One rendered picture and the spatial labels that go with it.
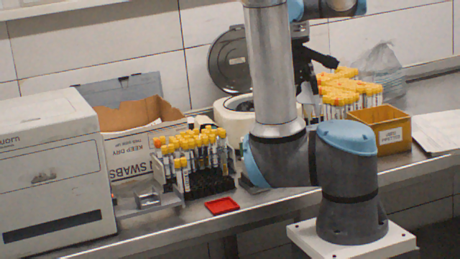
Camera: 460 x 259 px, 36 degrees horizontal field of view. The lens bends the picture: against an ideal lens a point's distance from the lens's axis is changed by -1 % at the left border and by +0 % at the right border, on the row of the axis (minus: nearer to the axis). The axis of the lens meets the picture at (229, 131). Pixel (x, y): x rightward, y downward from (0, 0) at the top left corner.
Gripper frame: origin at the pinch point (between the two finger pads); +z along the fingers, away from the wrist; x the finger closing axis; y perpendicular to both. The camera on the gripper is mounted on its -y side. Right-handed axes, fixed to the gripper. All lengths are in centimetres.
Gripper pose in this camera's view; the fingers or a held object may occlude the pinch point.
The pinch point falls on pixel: (308, 109)
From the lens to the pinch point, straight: 192.5
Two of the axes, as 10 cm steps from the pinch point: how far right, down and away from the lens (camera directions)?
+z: 1.0, 9.4, 3.2
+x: 2.9, 2.8, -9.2
